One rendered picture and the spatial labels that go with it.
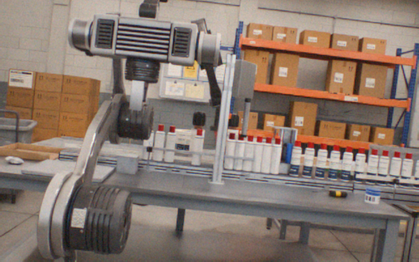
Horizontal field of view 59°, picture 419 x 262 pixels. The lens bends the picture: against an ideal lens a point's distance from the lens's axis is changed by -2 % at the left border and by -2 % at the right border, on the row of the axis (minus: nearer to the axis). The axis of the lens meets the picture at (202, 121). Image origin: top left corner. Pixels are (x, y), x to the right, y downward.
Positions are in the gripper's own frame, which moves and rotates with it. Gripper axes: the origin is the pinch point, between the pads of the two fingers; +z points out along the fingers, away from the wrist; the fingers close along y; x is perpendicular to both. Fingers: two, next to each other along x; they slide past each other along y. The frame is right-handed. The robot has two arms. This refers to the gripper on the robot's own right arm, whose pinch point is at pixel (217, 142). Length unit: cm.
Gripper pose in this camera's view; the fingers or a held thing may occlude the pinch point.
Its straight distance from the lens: 217.1
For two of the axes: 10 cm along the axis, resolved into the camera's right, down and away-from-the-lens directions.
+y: -9.9, -1.2, -0.1
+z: -1.2, 9.9, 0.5
